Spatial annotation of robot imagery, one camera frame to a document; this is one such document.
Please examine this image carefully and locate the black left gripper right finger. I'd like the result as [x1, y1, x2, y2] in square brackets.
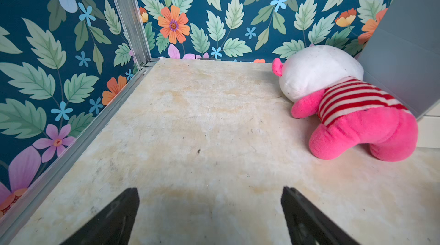
[281, 187, 359, 245]

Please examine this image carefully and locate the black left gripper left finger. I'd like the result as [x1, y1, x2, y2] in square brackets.
[62, 188, 140, 245]

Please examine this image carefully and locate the aluminium frame post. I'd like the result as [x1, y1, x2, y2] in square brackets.
[114, 0, 151, 71]

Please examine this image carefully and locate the pale blue drawer box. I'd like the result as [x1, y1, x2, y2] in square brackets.
[359, 0, 440, 119]

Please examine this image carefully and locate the pink white plush toy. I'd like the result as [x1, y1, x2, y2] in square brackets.
[272, 45, 418, 162]

